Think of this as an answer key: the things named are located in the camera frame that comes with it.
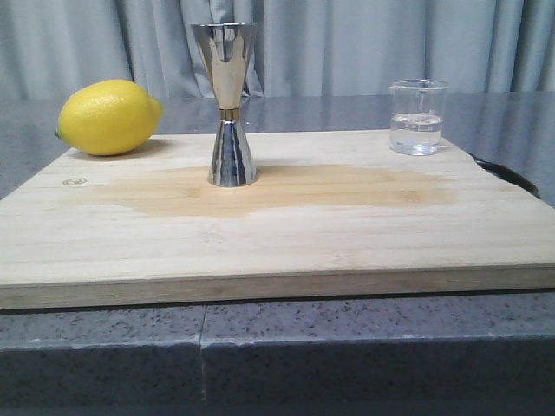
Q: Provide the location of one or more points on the silver double jigger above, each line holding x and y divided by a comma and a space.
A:
226, 52

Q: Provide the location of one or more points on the clear glass beaker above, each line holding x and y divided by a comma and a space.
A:
417, 116

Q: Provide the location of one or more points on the light wooden cutting board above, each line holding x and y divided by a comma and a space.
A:
331, 214

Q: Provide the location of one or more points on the grey curtain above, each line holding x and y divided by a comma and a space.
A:
49, 49

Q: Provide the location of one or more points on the yellow lemon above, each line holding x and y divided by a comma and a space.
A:
109, 117

